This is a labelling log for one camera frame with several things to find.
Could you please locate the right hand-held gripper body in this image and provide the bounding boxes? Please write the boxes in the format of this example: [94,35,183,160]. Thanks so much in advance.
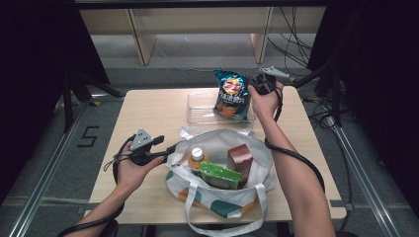
[253,65,291,96]

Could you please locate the black curtain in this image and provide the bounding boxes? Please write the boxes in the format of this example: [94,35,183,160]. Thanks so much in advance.
[307,0,419,218]
[0,0,110,205]

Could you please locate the beige wooden bench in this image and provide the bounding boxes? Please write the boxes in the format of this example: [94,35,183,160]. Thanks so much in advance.
[78,6,327,66]

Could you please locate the right hand-held gripper cable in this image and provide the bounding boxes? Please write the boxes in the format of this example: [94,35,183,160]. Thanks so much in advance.
[264,86,327,196]

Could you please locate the person's right hand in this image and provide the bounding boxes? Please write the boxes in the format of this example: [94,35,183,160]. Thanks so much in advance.
[247,82,285,122]

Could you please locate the blue chip bag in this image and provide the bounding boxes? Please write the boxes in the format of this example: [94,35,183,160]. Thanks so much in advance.
[212,68,251,122]

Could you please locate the orange juice bottle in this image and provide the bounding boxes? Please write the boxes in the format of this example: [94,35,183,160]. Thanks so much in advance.
[187,147,210,176]

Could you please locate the brown carton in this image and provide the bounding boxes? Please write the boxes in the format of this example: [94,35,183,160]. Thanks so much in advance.
[226,143,255,190]

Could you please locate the bundle of black cables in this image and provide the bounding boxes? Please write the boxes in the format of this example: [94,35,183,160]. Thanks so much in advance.
[266,6,314,77]

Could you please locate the hand-held gripper cable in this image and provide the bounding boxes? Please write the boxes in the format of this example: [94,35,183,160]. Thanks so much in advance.
[264,86,327,196]
[57,134,137,237]

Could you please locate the black metal stand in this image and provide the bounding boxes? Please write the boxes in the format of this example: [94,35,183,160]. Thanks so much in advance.
[293,62,344,127]

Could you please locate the silver metal rail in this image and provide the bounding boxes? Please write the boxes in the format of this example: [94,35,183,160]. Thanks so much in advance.
[325,117,401,237]
[8,95,97,237]

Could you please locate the person's left hand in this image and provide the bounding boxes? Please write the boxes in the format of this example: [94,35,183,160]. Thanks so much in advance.
[116,142,165,196]

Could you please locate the black floor cables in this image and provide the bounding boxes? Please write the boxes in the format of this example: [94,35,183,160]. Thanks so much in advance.
[302,95,334,130]

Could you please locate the black tripod stand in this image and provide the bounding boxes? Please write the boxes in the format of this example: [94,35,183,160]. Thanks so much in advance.
[62,70,126,132]

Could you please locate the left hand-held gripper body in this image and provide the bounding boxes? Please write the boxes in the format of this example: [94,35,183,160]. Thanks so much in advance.
[128,127,166,167]

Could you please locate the black chair armrest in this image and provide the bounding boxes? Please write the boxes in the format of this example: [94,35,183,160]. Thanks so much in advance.
[98,219,121,237]

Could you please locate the green snack packet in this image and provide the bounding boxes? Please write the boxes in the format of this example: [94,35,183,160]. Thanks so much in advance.
[200,161,244,191]

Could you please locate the clear plastic tray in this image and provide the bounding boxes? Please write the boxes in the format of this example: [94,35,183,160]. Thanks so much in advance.
[186,92,257,125]

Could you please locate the left hand-held gripper cable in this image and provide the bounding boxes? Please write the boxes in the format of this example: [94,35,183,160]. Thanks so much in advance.
[57,134,137,237]

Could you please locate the white tote bag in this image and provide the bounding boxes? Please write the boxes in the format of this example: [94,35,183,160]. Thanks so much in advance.
[164,126,277,237]

